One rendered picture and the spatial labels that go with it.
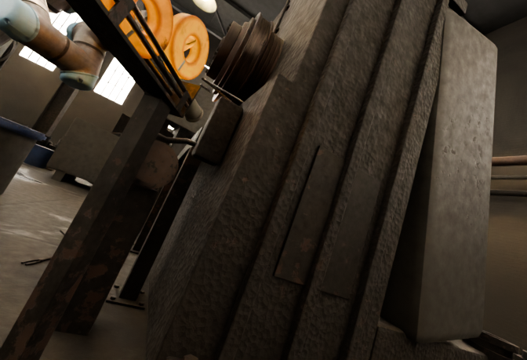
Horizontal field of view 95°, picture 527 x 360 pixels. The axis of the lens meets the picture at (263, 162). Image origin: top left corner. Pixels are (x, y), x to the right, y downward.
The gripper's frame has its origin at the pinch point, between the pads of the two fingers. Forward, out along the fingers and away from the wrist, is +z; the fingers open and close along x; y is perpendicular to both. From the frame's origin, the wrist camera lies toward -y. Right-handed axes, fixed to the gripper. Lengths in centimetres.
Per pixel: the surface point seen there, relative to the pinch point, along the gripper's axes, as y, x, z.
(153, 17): -4.8, -12.0, -1.8
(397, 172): -18, 45, 66
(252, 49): 26.3, 32.7, 7.1
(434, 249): -43, 64, 86
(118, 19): -14.1, -20.4, -0.4
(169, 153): -28.0, 8.1, -3.7
